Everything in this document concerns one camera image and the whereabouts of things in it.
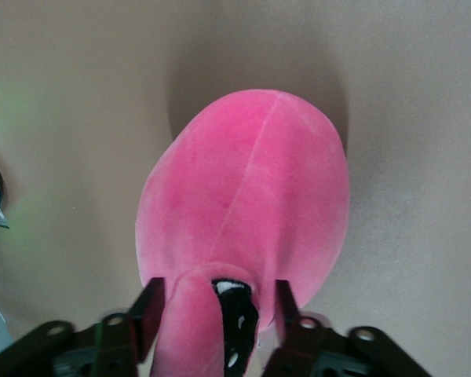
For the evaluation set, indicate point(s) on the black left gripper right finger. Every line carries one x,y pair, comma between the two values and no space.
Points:
314,349

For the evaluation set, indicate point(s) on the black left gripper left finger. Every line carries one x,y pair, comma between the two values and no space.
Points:
114,345

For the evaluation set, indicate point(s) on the round hot pink plush toy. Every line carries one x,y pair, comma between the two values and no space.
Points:
251,188

